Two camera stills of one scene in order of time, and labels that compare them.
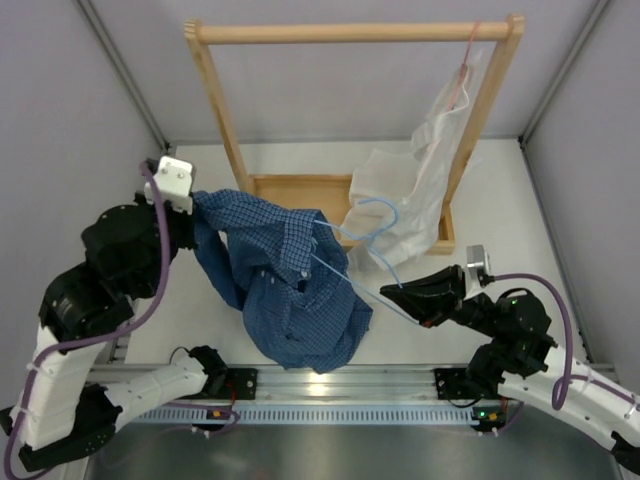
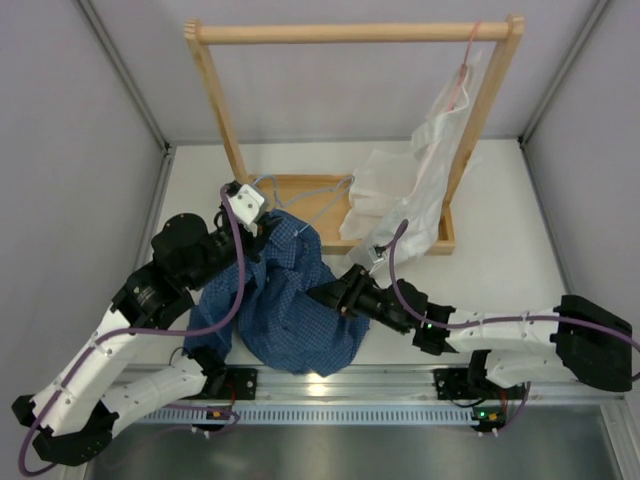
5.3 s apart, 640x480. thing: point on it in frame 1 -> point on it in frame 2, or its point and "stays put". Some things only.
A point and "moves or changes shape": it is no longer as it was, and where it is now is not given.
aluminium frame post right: (601, 4) stays put
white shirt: (395, 210) stays put
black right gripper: (432, 299) -> (345, 292)
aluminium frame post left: (126, 71) stays put
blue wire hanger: (371, 239) -> (311, 195)
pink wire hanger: (463, 69) stays put
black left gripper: (187, 218) -> (256, 243)
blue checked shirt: (291, 275) moves or changes shape
